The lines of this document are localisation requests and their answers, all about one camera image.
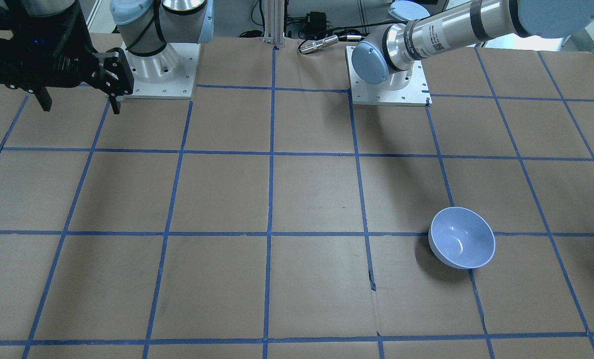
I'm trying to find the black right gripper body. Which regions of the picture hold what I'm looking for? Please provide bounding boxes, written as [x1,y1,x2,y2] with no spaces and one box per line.
[0,0,99,91]

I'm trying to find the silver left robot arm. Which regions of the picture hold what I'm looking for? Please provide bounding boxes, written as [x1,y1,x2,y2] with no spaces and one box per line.
[349,0,594,85]

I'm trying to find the black electronics box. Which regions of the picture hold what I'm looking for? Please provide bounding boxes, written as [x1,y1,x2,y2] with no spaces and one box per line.
[303,11,327,35]

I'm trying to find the light blue bowl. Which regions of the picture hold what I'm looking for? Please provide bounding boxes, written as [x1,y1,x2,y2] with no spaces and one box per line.
[428,206,497,270]

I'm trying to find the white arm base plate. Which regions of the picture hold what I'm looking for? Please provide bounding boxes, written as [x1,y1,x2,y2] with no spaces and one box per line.
[346,46,433,107]
[125,43,202,100]

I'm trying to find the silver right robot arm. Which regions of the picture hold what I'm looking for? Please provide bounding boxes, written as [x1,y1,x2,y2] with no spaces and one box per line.
[0,0,214,114]

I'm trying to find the aluminium frame post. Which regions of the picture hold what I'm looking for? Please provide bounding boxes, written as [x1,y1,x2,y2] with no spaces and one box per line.
[260,0,286,48]

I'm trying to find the gold cylinder tool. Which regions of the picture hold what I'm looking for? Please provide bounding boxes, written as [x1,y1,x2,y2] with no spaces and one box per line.
[298,35,339,55]

